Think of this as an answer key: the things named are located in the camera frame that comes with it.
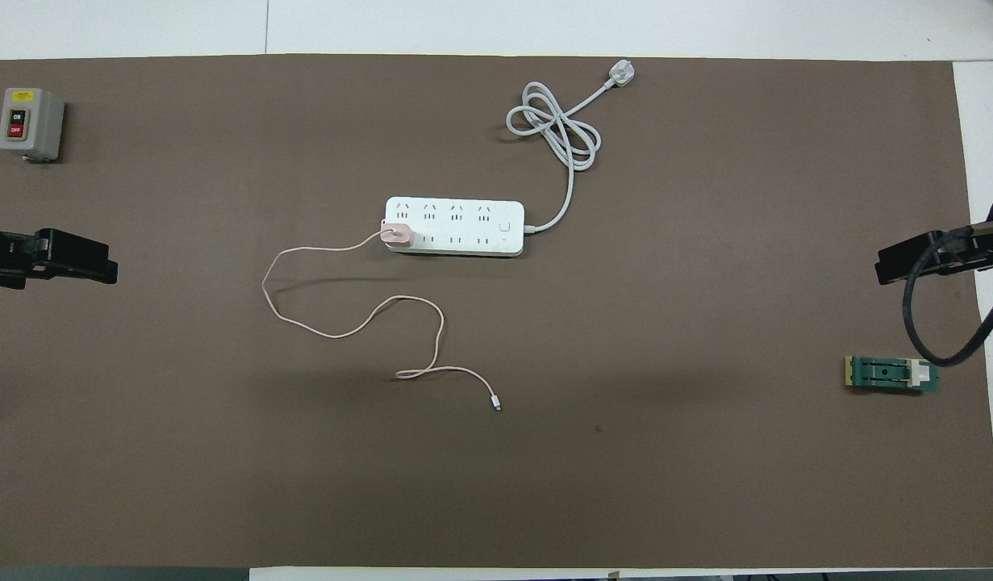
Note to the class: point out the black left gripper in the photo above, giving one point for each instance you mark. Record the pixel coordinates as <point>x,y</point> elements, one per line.
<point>8,258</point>

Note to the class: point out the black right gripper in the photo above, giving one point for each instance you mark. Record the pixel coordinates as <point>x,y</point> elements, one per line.
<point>984,252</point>

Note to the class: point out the pink charger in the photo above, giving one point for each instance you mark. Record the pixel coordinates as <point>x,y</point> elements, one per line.
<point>398,236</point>

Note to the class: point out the white power strip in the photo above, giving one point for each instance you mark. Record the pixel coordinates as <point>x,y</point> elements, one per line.
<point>464,227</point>

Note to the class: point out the white block on green board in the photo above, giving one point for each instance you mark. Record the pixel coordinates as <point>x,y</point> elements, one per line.
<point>919,375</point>

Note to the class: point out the green circuit board fixture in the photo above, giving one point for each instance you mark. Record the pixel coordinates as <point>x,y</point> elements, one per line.
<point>879,374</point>

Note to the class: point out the brown table mat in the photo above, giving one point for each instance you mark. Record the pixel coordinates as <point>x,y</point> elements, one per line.
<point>544,484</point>

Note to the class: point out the grey on off switch box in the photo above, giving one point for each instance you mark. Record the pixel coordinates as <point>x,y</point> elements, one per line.
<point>30,125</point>

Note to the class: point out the white wall plug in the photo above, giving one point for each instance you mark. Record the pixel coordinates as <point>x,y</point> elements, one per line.
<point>622,74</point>

